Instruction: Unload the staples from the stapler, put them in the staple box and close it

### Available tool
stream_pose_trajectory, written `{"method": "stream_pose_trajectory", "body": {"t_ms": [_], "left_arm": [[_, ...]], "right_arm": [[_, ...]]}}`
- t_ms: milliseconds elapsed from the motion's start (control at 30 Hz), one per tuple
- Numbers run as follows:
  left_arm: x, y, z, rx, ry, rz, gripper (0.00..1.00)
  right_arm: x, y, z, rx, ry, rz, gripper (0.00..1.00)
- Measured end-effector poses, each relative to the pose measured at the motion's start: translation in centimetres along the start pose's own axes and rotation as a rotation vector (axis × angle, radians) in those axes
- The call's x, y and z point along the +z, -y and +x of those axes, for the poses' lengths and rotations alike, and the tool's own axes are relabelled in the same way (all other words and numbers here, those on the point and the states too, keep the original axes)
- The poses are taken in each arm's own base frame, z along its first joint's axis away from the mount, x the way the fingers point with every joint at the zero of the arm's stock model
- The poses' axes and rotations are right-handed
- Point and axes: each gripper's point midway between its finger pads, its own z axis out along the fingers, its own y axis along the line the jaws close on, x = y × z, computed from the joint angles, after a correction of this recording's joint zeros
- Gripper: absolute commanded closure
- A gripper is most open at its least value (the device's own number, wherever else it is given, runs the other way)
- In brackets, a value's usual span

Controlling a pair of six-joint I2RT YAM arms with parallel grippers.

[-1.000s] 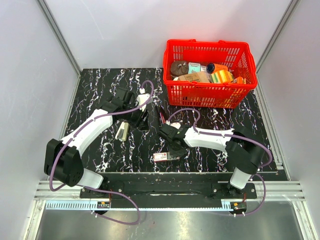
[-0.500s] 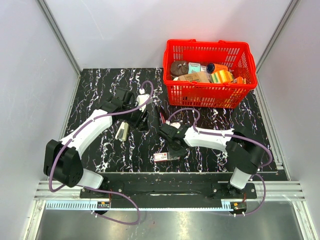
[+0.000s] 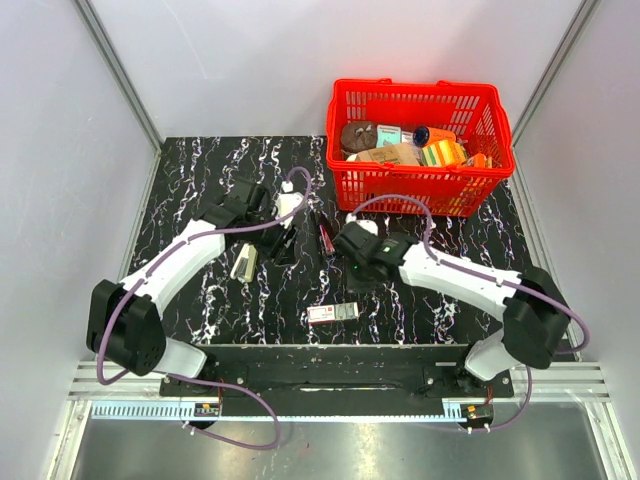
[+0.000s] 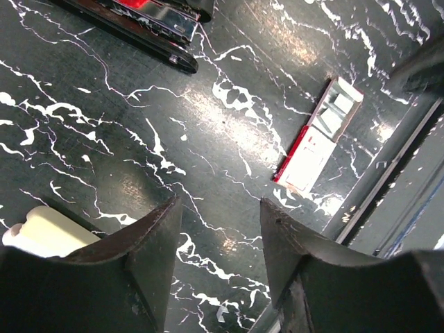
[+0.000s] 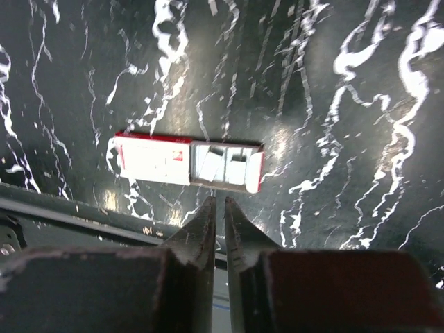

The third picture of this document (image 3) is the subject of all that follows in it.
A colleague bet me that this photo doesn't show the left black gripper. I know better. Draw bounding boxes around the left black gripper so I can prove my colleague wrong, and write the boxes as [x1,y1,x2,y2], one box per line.
[247,208,301,268]

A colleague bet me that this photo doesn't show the beige stapler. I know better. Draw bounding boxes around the beige stapler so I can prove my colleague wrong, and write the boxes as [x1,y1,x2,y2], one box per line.
[230,243,258,284]

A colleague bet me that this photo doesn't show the red white staples box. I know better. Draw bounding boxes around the red white staples box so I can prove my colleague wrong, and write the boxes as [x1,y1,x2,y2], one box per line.
[307,302,359,325]

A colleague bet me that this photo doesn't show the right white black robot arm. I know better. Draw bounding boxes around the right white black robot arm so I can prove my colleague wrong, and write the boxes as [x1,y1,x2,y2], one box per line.
[332,221,570,396]

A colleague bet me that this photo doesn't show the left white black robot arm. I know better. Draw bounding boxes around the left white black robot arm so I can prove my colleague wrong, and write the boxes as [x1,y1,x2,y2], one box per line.
[86,179,308,396]

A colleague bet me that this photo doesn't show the black marble pattern mat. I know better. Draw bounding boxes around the black marble pattern mat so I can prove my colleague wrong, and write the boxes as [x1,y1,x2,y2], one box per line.
[99,135,557,347]

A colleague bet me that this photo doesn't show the brown cardboard box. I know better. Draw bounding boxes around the brown cardboard box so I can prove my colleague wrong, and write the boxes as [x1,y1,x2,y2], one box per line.
[346,143,421,166]

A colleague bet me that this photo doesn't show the brown round bun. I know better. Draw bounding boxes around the brown round bun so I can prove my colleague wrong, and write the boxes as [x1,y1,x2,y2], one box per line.
[340,121,378,154]

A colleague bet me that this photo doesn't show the teal white small box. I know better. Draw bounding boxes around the teal white small box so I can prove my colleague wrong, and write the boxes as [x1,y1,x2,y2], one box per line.
[376,124,403,148]

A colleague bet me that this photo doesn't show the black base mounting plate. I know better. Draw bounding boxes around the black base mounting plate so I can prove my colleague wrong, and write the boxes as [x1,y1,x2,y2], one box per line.
[158,342,515,417]

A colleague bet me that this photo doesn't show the yellow green striped box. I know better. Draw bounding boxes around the yellow green striped box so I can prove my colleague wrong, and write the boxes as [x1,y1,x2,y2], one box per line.
[422,140,468,168]

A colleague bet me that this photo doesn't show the orange bottle blue cap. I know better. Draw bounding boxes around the orange bottle blue cap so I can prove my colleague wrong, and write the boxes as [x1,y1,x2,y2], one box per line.
[412,126,457,147]

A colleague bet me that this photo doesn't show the red plastic basket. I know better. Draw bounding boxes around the red plastic basket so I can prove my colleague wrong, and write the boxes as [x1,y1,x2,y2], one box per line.
[326,79,515,217]

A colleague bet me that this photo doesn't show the orange packet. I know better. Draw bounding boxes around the orange packet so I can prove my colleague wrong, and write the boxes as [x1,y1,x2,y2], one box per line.
[463,153,493,169]

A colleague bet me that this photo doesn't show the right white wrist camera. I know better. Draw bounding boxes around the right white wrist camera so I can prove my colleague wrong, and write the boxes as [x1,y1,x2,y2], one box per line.
[345,213,379,235]

